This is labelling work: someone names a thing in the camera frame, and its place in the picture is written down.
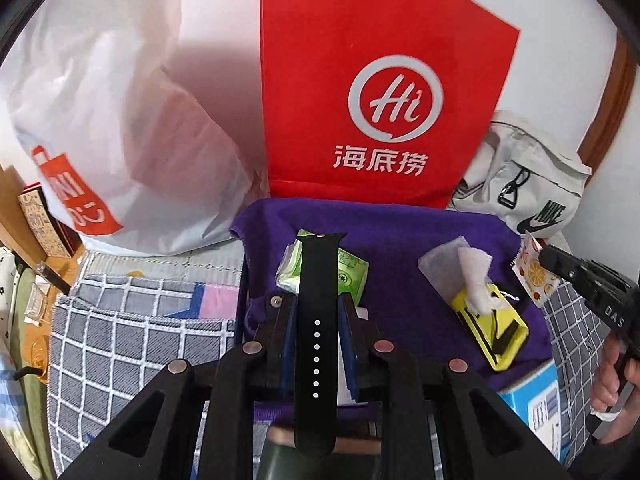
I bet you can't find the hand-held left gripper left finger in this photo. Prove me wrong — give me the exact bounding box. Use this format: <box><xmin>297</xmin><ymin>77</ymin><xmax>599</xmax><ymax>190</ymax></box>
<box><xmin>60</xmin><ymin>292</ymin><xmax>301</xmax><ymax>480</ymax></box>

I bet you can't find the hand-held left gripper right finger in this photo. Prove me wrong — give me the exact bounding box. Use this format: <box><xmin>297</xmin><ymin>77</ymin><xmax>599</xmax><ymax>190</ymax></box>
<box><xmin>340</xmin><ymin>295</ymin><xmax>571</xmax><ymax>480</ymax></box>

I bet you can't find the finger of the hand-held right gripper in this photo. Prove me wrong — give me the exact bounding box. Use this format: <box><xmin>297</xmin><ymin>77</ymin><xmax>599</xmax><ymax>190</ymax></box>
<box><xmin>537</xmin><ymin>244</ymin><xmax>592</xmax><ymax>284</ymax></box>

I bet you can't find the orange fruit print sachet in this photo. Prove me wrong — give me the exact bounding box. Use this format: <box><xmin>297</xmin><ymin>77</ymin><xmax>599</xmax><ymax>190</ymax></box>
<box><xmin>511</xmin><ymin>236</ymin><xmax>557</xmax><ymax>308</ymax></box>

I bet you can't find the black watch strap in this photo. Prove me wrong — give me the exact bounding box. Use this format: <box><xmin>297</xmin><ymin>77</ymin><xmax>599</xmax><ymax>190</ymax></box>
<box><xmin>292</xmin><ymin>231</ymin><xmax>347</xmax><ymax>456</ymax></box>

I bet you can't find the yellow pouch with black bands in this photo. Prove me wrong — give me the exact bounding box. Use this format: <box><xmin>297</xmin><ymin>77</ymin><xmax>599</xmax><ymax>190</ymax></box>
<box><xmin>450</xmin><ymin>282</ymin><xmax>530</xmax><ymax>372</ymax></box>

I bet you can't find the person's right hand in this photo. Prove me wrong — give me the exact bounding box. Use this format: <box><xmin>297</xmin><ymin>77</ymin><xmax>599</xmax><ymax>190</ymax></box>
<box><xmin>590</xmin><ymin>340</ymin><xmax>640</xmax><ymax>443</ymax></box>

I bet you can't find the green tissue packet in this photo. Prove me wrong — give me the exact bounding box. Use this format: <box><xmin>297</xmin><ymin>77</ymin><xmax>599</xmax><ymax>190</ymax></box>
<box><xmin>276</xmin><ymin>230</ymin><xmax>370</xmax><ymax>307</ymax></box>

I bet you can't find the white crumpled tissue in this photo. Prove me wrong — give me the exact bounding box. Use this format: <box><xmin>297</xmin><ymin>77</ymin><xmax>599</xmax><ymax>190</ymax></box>
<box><xmin>456</xmin><ymin>247</ymin><xmax>508</xmax><ymax>316</ymax></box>

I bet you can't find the grey sling bag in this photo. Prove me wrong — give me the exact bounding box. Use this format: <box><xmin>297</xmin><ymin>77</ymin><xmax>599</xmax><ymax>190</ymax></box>
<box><xmin>450</xmin><ymin>110</ymin><xmax>593</xmax><ymax>238</ymax></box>

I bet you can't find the dark green tin box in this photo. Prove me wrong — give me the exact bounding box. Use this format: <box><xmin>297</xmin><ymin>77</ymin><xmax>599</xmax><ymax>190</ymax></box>
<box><xmin>260</xmin><ymin>422</ymin><xmax>386</xmax><ymax>480</ymax></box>

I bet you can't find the pale translucent pouch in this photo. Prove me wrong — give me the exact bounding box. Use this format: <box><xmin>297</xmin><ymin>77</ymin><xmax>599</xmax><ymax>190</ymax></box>
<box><xmin>418</xmin><ymin>236</ymin><xmax>473</xmax><ymax>293</ymax></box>

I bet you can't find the purple towel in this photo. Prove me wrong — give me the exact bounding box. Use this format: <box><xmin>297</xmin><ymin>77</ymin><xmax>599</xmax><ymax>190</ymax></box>
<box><xmin>230</xmin><ymin>199</ymin><xmax>553</xmax><ymax>425</ymax></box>

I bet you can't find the blue tissue box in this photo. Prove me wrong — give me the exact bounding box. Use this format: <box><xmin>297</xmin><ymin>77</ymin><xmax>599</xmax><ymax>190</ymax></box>
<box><xmin>497</xmin><ymin>360</ymin><xmax>573</xmax><ymax>471</ymax></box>

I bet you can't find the checked mat with star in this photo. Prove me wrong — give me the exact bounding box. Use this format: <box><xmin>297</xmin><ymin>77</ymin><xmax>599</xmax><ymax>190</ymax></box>
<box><xmin>47</xmin><ymin>252</ymin><xmax>601</xmax><ymax>480</ymax></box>

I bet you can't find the white plastic shopping bag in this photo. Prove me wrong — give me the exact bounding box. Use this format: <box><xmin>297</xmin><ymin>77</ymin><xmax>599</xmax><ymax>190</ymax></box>
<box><xmin>0</xmin><ymin>0</ymin><xmax>262</xmax><ymax>256</ymax></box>

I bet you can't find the doodle cover book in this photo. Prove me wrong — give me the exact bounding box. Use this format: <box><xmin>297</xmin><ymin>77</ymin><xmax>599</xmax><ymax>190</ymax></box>
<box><xmin>17</xmin><ymin>182</ymin><xmax>81</xmax><ymax>261</ymax></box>

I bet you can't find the white pillow with black dots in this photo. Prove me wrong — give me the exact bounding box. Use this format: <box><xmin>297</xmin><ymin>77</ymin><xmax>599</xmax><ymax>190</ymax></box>
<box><xmin>0</xmin><ymin>247</ymin><xmax>21</xmax><ymax>311</ymax></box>

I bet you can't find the red paper bag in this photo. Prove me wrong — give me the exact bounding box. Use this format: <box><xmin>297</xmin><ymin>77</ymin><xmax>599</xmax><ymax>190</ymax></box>
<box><xmin>260</xmin><ymin>0</ymin><xmax>521</xmax><ymax>210</ymax></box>

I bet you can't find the wooden door frame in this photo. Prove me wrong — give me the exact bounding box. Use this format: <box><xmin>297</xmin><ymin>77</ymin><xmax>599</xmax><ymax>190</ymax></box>
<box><xmin>580</xmin><ymin>35</ymin><xmax>637</xmax><ymax>166</ymax></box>

